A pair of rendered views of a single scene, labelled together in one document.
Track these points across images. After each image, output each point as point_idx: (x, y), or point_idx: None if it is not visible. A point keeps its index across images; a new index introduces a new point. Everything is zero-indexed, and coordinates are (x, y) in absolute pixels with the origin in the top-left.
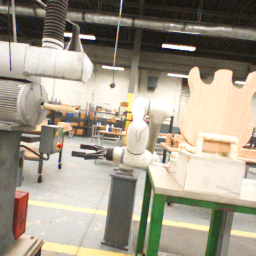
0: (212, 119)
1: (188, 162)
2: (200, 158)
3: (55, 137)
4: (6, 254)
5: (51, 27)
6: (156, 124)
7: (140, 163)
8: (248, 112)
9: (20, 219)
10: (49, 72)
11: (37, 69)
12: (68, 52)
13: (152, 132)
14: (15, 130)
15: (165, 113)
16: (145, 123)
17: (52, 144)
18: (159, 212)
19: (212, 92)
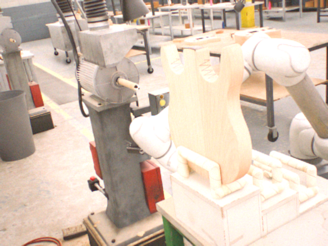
0: (193, 129)
1: (171, 184)
2: (179, 182)
3: (161, 107)
4: (136, 222)
5: (85, 5)
6: (286, 86)
7: (167, 168)
8: (227, 123)
9: (152, 193)
10: (92, 58)
11: (87, 55)
12: (93, 36)
13: (294, 100)
14: (104, 109)
15: (278, 71)
16: (139, 124)
17: None
18: (167, 235)
19: (183, 87)
